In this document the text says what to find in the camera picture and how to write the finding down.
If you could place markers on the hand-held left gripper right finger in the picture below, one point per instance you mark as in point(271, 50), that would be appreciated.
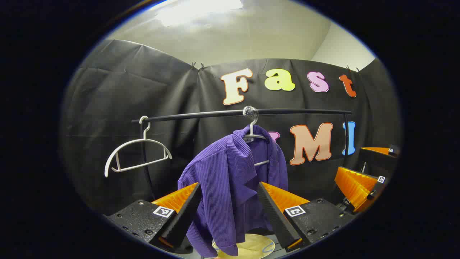
point(276, 219)

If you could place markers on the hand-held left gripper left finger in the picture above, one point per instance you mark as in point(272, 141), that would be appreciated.
point(185, 219)

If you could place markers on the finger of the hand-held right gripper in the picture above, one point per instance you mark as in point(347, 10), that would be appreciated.
point(355, 187)
point(381, 150)

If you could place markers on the beige round laundry hamper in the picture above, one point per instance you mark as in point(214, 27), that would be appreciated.
point(251, 248)

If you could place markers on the empty white hanger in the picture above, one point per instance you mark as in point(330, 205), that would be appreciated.
point(145, 139)

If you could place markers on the black clothes rack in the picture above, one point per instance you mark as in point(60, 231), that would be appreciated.
point(201, 115)

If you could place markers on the clear tape wrap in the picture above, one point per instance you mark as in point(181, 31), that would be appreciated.
point(250, 112)

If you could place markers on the black backdrop cloth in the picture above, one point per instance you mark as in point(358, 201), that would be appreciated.
point(118, 90)

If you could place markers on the ceiling light panel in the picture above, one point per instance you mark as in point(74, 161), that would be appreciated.
point(201, 10)

